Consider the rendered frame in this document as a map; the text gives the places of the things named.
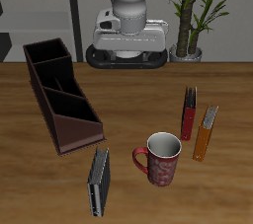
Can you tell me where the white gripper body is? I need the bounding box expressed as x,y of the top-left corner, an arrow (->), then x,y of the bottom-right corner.
92,19 -> 170,53

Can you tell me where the dark brown desk caddy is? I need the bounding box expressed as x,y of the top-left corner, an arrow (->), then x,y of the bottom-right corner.
22,37 -> 107,157

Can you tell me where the black and white striped book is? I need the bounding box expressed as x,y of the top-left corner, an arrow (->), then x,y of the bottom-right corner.
86,146 -> 112,218

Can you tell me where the green pot plant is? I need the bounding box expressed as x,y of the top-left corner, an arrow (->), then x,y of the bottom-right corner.
168,0 -> 234,64

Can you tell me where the grey shelf unit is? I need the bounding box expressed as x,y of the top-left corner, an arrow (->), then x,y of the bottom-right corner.
0,0 -> 84,63

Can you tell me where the red patterned mug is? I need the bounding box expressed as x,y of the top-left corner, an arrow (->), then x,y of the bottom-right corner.
131,131 -> 183,188

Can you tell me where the flat black base plate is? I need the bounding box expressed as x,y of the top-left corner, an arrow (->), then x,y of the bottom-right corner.
85,43 -> 169,70

